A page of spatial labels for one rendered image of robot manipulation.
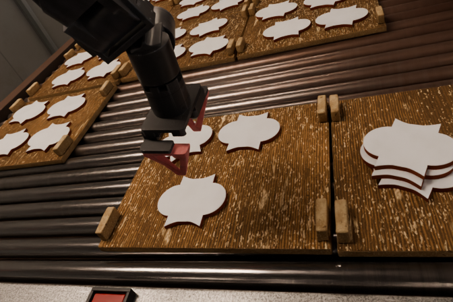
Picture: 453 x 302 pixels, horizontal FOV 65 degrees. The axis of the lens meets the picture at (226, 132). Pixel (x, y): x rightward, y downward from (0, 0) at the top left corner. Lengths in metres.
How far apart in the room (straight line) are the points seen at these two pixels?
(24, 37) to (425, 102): 3.22
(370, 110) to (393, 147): 0.14
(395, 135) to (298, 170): 0.17
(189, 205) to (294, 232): 0.20
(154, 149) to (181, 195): 0.20
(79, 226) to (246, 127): 0.40
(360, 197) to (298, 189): 0.10
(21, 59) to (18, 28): 0.26
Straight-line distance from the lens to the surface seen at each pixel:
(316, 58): 0.98
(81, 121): 1.13
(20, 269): 0.83
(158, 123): 0.50
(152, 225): 0.67
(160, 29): 0.48
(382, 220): 0.57
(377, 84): 0.85
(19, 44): 3.50
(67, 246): 0.79
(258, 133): 0.73
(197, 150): 0.75
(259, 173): 0.66
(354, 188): 0.60
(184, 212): 0.64
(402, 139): 0.63
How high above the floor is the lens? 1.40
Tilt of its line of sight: 36 degrees down
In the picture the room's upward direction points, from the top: 23 degrees counter-clockwise
